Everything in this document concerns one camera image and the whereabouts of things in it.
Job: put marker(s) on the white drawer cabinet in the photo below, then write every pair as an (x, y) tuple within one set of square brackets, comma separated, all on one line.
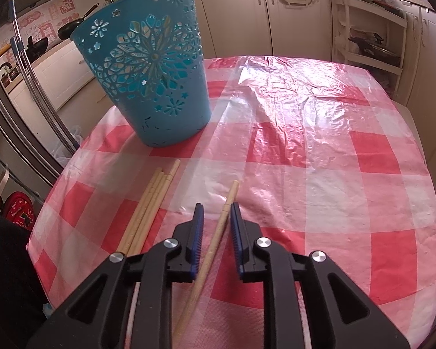
[(428, 61)]

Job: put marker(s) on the person's left leg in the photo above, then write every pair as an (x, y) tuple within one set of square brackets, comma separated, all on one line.
[(11, 261)]

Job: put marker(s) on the black frying pan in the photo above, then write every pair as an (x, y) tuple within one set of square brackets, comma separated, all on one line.
[(69, 29)]

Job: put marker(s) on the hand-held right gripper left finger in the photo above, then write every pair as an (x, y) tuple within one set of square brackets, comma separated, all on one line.
[(198, 240)]

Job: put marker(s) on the metal pan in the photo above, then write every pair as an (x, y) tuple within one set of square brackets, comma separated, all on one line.
[(374, 49)]

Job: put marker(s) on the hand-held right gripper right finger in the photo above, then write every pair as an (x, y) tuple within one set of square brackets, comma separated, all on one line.
[(236, 240)]

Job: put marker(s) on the teal perforated plastic basket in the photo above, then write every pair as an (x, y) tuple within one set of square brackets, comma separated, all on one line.
[(174, 116)]

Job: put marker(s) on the grey sliding door frame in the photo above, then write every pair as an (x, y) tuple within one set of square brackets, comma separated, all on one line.
[(7, 116)]

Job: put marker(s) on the red checkered plastic tablecloth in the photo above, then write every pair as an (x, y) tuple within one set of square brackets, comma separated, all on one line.
[(330, 207)]

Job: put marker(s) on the mop with orange tip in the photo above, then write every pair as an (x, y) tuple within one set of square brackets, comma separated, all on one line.
[(21, 54)]

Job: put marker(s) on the steel kettle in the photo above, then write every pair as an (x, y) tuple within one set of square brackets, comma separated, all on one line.
[(5, 74)]

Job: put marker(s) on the black wok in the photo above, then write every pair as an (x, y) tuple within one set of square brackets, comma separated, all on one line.
[(36, 51)]

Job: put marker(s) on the white base kitchen cabinets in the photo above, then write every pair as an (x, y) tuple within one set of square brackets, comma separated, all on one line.
[(236, 18)]

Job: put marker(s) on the white rolling cart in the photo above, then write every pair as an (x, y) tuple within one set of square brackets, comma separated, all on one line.
[(343, 36)]

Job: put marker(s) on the red patterned bag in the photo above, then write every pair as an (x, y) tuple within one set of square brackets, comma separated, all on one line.
[(20, 211)]

